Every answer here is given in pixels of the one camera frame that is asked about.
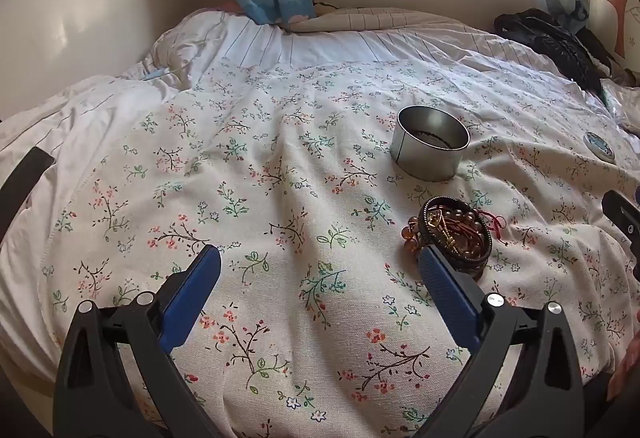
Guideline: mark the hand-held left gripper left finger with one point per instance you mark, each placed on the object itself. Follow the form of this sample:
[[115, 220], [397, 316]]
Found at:
[[192, 298]]

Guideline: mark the silver round tin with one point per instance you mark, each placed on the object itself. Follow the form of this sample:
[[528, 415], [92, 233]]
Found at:
[[425, 160]]

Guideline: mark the black jacket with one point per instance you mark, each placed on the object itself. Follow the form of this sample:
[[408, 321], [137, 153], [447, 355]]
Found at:
[[560, 42]]

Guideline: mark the round tin lid blue print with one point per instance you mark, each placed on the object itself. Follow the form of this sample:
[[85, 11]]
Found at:
[[599, 146]]

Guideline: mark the light blue cloth scrap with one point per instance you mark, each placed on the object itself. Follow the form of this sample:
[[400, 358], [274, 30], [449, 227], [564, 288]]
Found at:
[[155, 73]]

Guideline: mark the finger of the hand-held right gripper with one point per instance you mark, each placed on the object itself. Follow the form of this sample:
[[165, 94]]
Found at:
[[622, 215]]

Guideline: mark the floral bed cover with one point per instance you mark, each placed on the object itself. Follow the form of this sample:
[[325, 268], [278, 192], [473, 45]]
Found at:
[[100, 117]]

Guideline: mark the pink pillow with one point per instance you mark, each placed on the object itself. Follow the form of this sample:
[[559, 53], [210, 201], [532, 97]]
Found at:
[[227, 6]]

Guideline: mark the white satin pillow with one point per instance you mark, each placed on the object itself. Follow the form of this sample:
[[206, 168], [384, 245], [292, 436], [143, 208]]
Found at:
[[622, 102]]

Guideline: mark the floral bed blanket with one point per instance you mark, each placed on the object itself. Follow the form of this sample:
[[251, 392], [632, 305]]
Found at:
[[280, 198]]

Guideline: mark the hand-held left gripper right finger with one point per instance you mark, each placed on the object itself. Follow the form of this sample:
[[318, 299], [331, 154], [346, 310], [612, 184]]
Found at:
[[450, 298]]

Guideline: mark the beige striped quilt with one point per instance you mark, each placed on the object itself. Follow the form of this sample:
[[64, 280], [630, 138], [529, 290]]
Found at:
[[365, 19]]

